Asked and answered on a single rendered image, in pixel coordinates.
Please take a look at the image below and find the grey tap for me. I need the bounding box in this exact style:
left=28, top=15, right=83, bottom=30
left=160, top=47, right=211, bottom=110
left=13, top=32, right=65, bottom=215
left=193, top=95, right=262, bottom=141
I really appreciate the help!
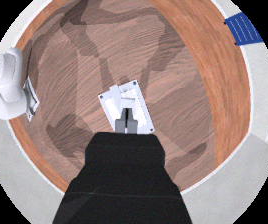
left=105, top=85, right=147, bottom=127

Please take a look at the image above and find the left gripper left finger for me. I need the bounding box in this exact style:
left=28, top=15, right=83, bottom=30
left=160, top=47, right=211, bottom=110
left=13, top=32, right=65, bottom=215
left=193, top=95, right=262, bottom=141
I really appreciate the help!
left=114, top=108, right=127, bottom=133

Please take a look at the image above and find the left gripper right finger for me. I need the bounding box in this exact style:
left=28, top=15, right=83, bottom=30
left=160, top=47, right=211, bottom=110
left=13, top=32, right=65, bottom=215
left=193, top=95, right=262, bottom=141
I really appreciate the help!
left=126, top=108, right=138, bottom=133

